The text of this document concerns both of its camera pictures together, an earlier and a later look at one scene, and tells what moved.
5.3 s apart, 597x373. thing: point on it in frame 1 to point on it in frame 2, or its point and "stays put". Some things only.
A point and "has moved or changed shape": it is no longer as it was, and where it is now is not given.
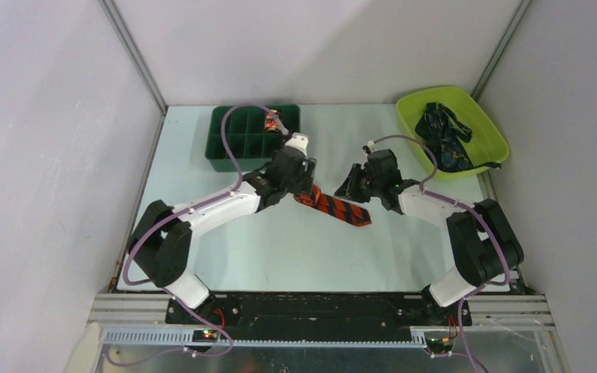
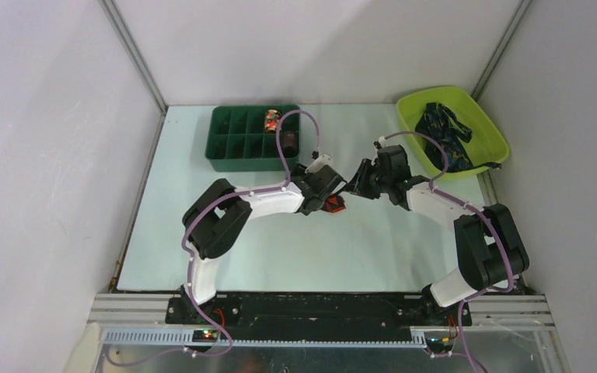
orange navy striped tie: [343, 210] has moved or changed shape
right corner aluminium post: [500, 50] stays put
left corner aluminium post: [111, 8] stays put
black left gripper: [305, 183] to [304, 176]
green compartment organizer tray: [252, 148] stays put
